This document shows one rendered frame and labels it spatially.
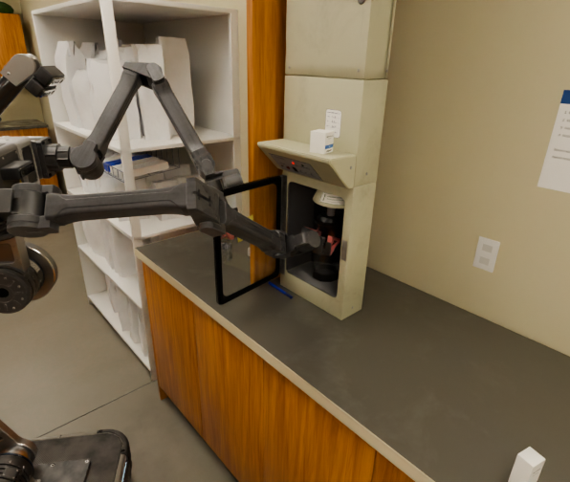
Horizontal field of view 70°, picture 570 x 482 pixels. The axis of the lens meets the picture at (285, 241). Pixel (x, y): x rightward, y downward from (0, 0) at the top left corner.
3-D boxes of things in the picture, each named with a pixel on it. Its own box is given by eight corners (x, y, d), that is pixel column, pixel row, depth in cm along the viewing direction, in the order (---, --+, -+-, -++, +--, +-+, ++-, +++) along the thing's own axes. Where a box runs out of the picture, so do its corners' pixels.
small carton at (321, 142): (317, 149, 124) (318, 128, 121) (333, 151, 121) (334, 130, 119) (309, 151, 120) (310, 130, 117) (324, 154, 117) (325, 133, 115)
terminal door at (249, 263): (279, 275, 159) (281, 174, 143) (217, 307, 138) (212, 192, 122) (277, 274, 159) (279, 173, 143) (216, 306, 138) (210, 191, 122)
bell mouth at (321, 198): (336, 189, 153) (337, 175, 151) (375, 202, 141) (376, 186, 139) (301, 199, 142) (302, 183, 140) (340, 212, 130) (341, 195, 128)
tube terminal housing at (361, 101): (322, 266, 178) (336, 75, 147) (384, 295, 156) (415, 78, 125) (279, 284, 163) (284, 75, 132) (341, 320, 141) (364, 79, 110)
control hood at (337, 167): (282, 166, 144) (282, 138, 140) (354, 188, 122) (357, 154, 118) (256, 172, 137) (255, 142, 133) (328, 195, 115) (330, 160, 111)
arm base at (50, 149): (53, 172, 138) (45, 136, 133) (78, 171, 139) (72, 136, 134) (43, 179, 130) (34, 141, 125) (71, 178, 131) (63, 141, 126)
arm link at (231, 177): (201, 170, 143) (199, 160, 135) (232, 162, 145) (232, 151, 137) (211, 202, 141) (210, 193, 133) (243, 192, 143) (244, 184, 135)
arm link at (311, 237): (268, 231, 134) (270, 257, 131) (289, 220, 125) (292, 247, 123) (296, 236, 141) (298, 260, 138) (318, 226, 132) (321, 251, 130)
